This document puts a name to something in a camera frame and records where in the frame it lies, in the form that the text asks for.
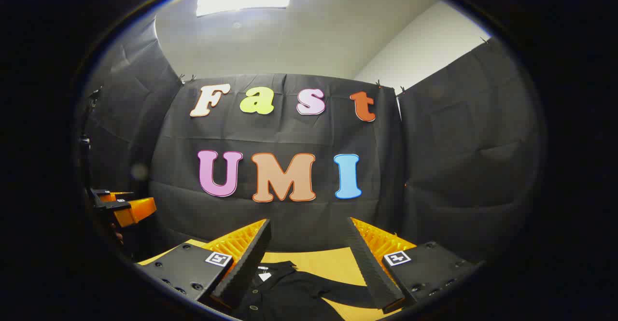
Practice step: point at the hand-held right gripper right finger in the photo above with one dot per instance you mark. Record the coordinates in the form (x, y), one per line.
(369, 268)

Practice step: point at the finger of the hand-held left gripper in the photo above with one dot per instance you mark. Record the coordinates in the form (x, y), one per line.
(137, 210)
(116, 197)

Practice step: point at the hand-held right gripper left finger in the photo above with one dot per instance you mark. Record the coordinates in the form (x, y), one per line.
(248, 263)

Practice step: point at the black trousers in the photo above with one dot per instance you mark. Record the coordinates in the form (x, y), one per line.
(289, 297)

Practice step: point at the black backdrop cloth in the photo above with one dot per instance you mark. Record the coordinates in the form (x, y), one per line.
(289, 132)

